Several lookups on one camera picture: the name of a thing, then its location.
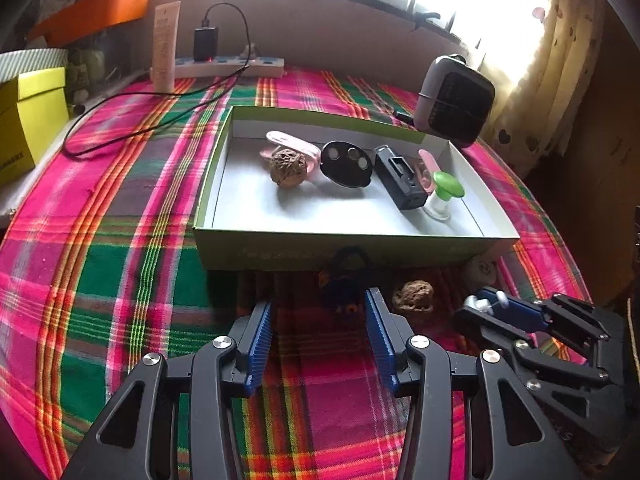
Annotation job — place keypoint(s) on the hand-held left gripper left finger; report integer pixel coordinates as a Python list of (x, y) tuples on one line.
[(260, 340)]

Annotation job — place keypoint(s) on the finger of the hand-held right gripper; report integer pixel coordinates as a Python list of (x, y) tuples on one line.
[(480, 329), (520, 312)]

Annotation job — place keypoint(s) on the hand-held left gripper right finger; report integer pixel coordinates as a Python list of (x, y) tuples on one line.
[(377, 335)]

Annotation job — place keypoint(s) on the small white ball-top bottle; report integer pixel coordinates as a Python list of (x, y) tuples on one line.
[(472, 303)]

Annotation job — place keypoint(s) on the dark blue plush toy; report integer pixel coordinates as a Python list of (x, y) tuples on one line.
[(340, 285)]

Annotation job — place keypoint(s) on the green-sided white cardboard box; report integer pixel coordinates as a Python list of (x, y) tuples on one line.
[(350, 215)]

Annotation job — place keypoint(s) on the green mushroom-top suction item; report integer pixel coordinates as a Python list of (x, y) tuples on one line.
[(447, 185)]

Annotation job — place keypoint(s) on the pink shoehorn-shaped item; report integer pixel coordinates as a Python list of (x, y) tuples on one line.
[(427, 165)]

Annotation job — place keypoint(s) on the black oval case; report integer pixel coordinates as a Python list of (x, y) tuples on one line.
[(346, 165)]

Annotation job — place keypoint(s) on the brown walnut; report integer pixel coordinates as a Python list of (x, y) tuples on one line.
[(412, 297), (288, 167)]

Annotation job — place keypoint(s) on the white round disc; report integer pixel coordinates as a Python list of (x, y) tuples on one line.
[(480, 272)]

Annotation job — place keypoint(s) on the plaid blanket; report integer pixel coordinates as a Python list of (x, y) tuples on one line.
[(125, 285)]

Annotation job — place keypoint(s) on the dark wooden cabinet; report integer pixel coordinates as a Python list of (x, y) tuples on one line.
[(600, 185)]

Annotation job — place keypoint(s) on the black rectangular device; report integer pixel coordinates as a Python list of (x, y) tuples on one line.
[(400, 180)]

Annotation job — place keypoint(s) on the pink folding clip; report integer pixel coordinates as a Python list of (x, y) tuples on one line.
[(295, 141)]

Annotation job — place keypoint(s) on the grey portable heater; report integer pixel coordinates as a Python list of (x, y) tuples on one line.
[(455, 100)]

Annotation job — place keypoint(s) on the heart print curtain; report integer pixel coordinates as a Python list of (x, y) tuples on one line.
[(545, 60)]

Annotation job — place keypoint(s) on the white power strip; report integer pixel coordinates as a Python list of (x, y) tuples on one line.
[(230, 66)]

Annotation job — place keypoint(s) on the white plug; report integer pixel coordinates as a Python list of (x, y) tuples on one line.
[(248, 51)]

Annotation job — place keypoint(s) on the black charger adapter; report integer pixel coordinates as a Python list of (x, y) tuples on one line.
[(206, 45)]

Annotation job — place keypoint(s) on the cream cosmetic tube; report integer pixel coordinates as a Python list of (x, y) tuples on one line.
[(165, 45)]

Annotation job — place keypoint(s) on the yellow cardboard box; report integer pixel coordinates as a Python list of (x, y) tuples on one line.
[(30, 125)]

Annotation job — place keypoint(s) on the green jar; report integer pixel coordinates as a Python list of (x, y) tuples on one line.
[(87, 75)]

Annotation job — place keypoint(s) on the green striped box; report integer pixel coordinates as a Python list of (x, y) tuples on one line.
[(30, 62)]

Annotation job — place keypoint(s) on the orange storage box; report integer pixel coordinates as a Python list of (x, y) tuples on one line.
[(95, 12)]

